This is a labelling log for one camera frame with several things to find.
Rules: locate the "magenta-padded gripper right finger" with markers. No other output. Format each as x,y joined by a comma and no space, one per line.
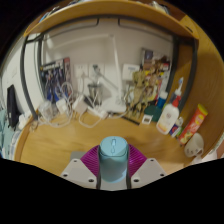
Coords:
148,171

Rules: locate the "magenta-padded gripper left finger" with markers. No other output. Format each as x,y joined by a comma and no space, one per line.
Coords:
78,171

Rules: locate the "light blue computer mouse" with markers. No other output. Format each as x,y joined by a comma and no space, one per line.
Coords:
113,160

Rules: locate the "white mug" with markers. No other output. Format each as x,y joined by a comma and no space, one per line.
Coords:
193,146

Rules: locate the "small white desk clock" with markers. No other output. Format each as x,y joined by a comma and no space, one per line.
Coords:
147,119

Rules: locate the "white pump lotion bottle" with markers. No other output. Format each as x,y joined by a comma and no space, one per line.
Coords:
168,118

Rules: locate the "white power strip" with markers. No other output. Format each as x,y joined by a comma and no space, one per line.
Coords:
96,111

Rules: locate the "clear snack packet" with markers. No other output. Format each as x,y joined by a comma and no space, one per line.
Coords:
33,126

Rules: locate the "red yellow snack can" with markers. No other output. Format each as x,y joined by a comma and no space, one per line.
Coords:
193,123

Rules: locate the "small white charger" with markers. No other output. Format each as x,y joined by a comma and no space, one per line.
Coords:
61,106

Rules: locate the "clear domed plastic cup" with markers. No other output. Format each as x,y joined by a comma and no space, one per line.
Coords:
46,110

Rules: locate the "white crumpled plastic bag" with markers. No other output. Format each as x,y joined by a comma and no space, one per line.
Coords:
24,120

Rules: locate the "teal checkered blanket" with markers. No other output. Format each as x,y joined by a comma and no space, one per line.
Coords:
7,136

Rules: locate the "golden robot figurine set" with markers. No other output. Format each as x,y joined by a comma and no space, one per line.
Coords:
143,90

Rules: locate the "black bag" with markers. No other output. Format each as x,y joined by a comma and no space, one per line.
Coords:
12,105

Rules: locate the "robot model kit box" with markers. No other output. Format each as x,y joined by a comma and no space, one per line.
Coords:
55,78

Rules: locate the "wooden shelf unit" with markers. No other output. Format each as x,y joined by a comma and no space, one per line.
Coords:
110,10

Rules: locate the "white wall socket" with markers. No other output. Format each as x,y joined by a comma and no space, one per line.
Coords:
81,71
97,70

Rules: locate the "grey metal desk frame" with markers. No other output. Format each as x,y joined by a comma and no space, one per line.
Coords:
25,76

